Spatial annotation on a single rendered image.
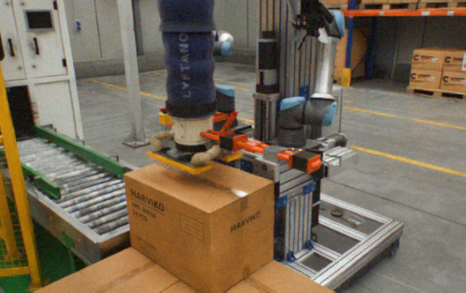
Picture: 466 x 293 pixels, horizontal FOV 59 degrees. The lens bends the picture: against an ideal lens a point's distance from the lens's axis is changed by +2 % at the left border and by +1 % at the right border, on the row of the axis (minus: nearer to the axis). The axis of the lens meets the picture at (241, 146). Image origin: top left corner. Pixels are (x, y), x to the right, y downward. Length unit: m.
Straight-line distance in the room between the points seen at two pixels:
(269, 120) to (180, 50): 0.75
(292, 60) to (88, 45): 9.69
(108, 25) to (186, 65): 10.17
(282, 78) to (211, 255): 1.02
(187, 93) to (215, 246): 0.63
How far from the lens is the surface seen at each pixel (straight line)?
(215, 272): 1.73
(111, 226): 2.42
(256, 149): 1.53
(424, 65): 8.83
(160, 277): 1.95
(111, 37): 11.82
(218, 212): 1.60
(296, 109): 1.95
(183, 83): 1.68
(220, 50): 2.18
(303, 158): 1.39
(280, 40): 2.20
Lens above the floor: 1.68
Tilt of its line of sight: 19 degrees down
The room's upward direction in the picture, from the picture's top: 1 degrees counter-clockwise
